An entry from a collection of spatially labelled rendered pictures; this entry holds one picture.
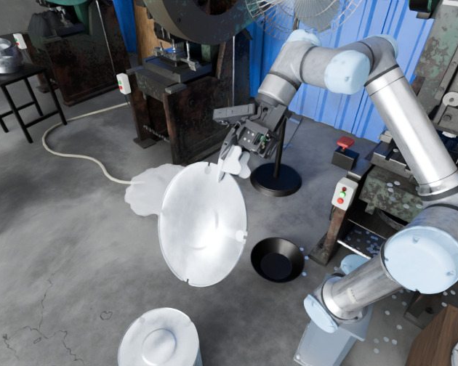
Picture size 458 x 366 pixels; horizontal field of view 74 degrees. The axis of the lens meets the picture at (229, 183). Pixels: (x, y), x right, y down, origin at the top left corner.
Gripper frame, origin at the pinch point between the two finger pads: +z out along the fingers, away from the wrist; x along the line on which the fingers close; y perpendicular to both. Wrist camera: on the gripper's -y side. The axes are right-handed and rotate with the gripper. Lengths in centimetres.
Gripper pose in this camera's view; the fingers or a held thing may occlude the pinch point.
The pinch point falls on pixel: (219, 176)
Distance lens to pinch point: 69.4
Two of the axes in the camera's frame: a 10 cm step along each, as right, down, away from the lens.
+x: 5.0, 2.0, 8.4
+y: 7.1, 4.6, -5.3
